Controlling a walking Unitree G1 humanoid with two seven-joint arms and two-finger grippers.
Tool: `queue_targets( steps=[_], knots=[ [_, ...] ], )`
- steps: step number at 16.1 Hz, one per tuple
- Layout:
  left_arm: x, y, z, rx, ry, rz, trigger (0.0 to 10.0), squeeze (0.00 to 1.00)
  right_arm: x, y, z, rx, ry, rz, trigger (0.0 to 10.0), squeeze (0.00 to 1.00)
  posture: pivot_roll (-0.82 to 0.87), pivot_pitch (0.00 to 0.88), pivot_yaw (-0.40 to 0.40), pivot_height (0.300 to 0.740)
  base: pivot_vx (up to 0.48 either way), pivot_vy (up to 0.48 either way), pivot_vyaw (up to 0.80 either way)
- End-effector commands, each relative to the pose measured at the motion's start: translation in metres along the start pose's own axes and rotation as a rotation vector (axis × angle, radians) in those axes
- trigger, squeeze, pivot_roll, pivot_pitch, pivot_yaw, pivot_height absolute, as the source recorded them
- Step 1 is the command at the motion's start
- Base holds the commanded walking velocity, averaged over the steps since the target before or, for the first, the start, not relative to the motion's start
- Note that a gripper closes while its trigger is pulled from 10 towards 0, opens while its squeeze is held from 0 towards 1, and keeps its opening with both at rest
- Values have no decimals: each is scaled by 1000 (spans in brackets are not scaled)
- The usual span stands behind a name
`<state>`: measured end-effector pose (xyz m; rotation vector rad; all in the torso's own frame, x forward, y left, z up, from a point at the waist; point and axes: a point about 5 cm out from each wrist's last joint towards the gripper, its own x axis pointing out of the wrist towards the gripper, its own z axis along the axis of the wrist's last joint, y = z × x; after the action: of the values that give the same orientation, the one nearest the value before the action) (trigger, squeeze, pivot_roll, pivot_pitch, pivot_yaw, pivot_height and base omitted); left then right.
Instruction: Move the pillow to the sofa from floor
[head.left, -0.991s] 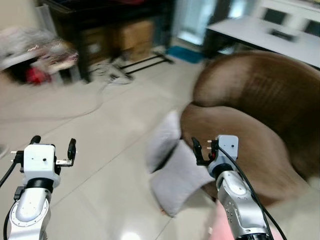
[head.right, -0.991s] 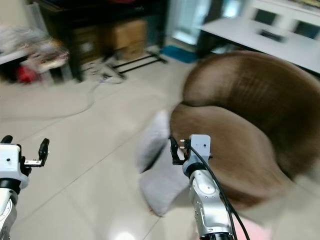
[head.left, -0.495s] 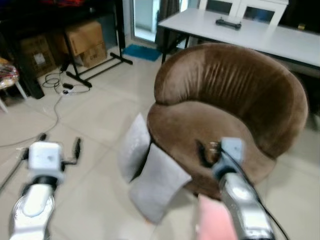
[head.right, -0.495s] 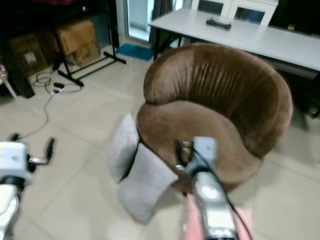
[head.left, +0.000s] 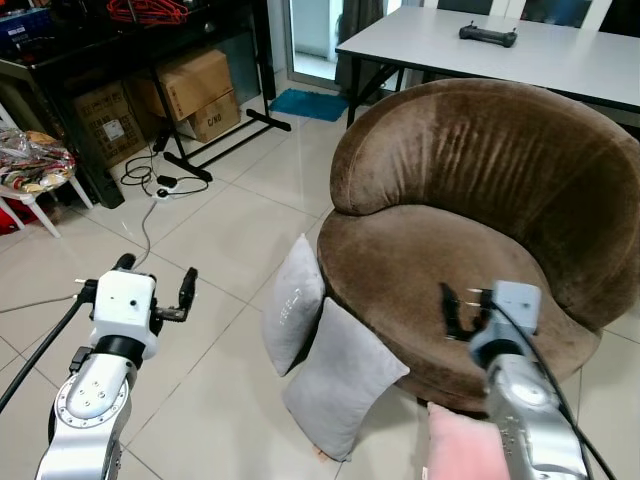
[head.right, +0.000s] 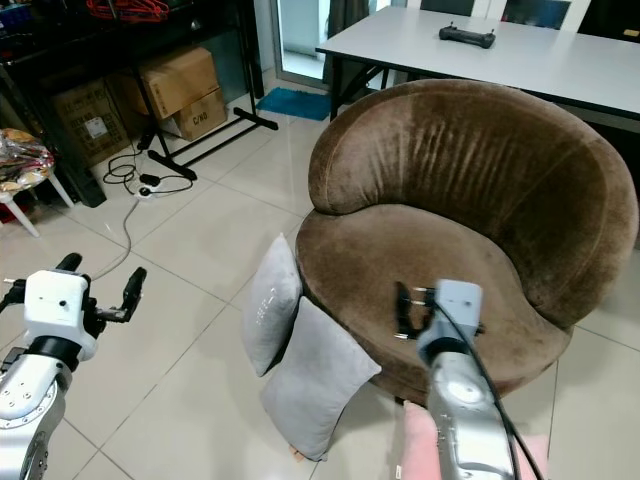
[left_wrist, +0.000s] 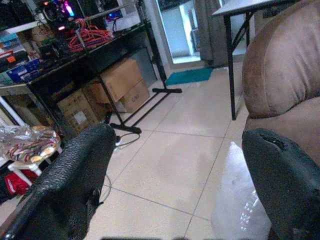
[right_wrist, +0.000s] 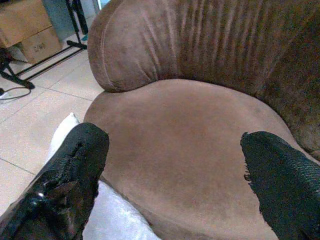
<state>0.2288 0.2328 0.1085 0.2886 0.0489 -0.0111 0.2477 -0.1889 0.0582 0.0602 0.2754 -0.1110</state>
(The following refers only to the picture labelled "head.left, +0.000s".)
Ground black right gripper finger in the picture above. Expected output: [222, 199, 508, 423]
[440, 283, 467, 341]

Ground brown velvet round sofa chair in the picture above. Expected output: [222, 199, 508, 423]
[317, 78, 640, 414]

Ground small grey pillow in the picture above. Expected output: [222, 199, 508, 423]
[262, 234, 328, 379]

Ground large grey pillow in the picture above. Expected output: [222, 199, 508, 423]
[281, 297, 412, 464]

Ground pink pillow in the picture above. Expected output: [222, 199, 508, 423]
[424, 402, 512, 480]

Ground blue floor mat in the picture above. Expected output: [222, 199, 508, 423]
[269, 88, 350, 124]

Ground white power strip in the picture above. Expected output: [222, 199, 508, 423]
[149, 176, 180, 201]

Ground white plastic stool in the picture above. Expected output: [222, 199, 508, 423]
[0, 165, 97, 240]

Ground red bag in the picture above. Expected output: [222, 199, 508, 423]
[0, 205, 23, 237]

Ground black metal clothes rack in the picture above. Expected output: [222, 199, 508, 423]
[148, 60, 293, 184]

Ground dark labelled cardboard box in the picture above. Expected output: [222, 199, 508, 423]
[71, 81, 147, 167]

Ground clear plastic bag of items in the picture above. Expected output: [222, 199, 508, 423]
[0, 127, 78, 197]

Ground small printed cardboard box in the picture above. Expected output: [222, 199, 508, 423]
[179, 91, 244, 144]

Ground large light cardboard box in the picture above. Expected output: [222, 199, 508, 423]
[133, 48, 237, 124]

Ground red clothes hangers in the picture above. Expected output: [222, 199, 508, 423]
[104, 0, 192, 27]

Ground white table with black legs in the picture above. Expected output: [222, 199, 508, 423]
[336, 5, 640, 127]

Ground black handheld controller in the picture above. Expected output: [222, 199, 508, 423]
[458, 22, 520, 49]

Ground grey curtain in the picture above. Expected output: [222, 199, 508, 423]
[334, 0, 387, 97]

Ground white chair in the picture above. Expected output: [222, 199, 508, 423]
[424, 0, 523, 21]

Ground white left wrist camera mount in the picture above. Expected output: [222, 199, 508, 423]
[92, 268, 159, 343]

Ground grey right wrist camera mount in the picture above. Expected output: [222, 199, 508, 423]
[486, 280, 544, 346]

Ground grey floor cable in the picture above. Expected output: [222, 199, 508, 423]
[0, 195, 167, 317]

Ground black looped cable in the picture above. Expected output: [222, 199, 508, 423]
[118, 148, 212, 202]

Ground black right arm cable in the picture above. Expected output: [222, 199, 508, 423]
[490, 294, 617, 480]

